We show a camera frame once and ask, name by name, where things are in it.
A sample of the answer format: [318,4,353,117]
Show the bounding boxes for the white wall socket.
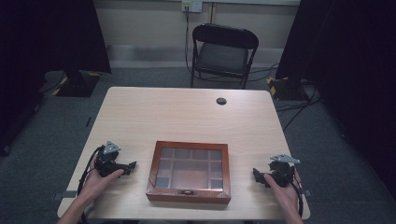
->
[181,0,204,14]

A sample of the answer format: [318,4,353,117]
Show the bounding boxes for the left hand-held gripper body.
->
[94,140,126,178]

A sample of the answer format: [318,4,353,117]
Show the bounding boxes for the black stand base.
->
[266,76,309,102]
[51,70,103,98]

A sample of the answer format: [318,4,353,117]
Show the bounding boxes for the black power cable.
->
[184,7,195,76]

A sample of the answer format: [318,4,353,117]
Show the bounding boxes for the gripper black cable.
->
[77,145,105,224]
[290,175,304,218]

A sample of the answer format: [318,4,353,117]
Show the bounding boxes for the black curtain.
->
[275,0,396,202]
[0,0,112,157]

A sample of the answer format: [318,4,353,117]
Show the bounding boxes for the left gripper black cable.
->
[77,145,105,224]

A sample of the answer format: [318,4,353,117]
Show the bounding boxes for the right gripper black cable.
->
[290,175,304,218]

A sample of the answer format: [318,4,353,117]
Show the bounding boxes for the black folding chair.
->
[190,22,260,91]

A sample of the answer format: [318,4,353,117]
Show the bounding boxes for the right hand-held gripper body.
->
[268,153,302,189]

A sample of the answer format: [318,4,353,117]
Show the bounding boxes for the wooden box with glass lid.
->
[145,140,233,205]

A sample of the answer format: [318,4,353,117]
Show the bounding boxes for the person's left hand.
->
[78,156,125,204]

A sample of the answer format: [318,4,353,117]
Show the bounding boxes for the person's right hand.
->
[263,169,303,214]

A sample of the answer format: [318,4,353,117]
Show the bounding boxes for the black floor cables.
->
[248,63,322,133]

